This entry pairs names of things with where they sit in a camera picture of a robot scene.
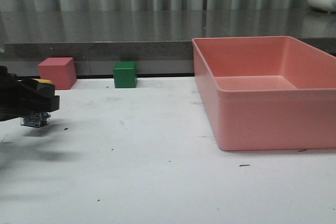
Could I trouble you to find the grey stone counter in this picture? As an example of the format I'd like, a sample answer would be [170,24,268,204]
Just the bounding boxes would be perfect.
[1,8,335,78]

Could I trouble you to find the green cube block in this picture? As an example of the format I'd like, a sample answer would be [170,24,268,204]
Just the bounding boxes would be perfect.
[113,61,137,88]

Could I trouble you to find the pink plastic bin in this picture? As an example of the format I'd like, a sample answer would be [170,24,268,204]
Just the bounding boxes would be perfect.
[192,36,335,151]

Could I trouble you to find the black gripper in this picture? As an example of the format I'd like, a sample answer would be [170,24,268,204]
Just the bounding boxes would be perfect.
[1,66,60,122]

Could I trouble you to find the yellow mushroom push button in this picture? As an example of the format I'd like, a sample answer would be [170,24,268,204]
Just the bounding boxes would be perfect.
[20,78,55,127]

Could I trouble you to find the pink cube block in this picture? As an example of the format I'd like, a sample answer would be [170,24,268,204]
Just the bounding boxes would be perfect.
[38,57,77,90]

